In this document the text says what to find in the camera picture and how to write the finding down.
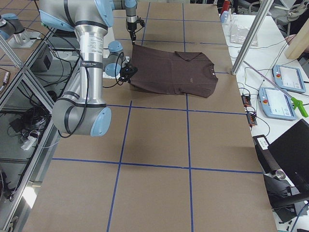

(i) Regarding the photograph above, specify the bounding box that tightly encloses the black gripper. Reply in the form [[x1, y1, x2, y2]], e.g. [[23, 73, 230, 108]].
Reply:
[[127, 22, 137, 45], [120, 70, 135, 83]]

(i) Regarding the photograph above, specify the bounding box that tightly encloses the brown t-shirt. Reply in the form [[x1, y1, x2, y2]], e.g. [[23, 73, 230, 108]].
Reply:
[[130, 45, 218, 98]]

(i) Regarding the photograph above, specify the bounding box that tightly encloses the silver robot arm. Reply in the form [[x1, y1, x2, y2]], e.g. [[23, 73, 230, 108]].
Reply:
[[113, 0, 138, 44], [40, 0, 138, 137]]

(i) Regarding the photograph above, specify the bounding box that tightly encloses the silver foil bag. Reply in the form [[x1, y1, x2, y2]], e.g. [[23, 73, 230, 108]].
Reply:
[[230, 24, 250, 44]]

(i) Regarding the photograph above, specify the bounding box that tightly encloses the white power strip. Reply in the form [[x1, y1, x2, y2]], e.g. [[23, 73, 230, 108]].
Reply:
[[21, 135, 37, 151]]

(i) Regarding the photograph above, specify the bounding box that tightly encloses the orange circuit board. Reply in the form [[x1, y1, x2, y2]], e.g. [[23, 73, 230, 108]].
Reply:
[[241, 94, 252, 106], [246, 112, 257, 127]]

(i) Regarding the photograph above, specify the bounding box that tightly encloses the near teach pendant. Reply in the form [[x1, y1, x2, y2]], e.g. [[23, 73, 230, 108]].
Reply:
[[258, 87, 297, 121]]

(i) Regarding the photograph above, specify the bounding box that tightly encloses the teach pendant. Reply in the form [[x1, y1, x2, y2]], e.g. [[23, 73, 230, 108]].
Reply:
[[272, 65, 306, 93], [258, 87, 297, 121]]

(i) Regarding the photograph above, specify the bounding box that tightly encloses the far teach pendant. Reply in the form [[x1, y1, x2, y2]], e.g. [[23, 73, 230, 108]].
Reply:
[[272, 65, 306, 93]]

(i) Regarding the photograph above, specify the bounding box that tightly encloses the wooden beam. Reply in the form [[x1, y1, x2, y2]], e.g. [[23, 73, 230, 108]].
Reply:
[[284, 0, 309, 60]]

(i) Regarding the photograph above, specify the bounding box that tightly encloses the green grabber tool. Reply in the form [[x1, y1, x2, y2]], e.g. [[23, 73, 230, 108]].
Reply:
[[243, 60, 304, 117]]

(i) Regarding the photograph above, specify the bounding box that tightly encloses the black laptop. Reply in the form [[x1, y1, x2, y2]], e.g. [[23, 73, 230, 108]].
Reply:
[[268, 119, 309, 192]]

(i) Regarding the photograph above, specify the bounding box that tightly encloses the black monitor stand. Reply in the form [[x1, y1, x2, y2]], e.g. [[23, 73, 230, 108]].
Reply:
[[264, 175, 309, 222]]

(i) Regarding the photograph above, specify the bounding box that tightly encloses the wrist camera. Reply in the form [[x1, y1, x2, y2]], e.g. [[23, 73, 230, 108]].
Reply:
[[136, 16, 145, 28], [121, 63, 138, 73]]

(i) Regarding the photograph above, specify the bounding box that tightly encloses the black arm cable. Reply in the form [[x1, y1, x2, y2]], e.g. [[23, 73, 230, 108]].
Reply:
[[56, 52, 126, 138]]

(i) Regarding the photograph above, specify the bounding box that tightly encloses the aluminium frame post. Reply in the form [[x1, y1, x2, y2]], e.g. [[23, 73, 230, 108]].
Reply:
[[231, 0, 274, 75]]

